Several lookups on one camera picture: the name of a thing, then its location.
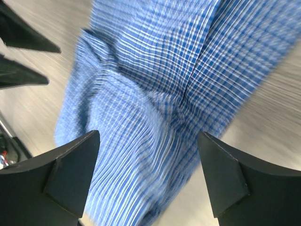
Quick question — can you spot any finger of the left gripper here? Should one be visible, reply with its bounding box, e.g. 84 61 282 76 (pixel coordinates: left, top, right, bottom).
0 55 49 89
0 1 61 53

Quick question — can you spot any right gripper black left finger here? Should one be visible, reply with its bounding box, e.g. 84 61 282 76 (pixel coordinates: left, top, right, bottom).
0 130 100 226

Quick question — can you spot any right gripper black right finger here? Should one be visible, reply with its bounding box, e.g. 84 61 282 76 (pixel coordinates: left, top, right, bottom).
198 132 301 226

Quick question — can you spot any blue checked long sleeve shirt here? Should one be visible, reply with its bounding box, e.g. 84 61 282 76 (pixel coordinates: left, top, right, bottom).
55 0 301 226

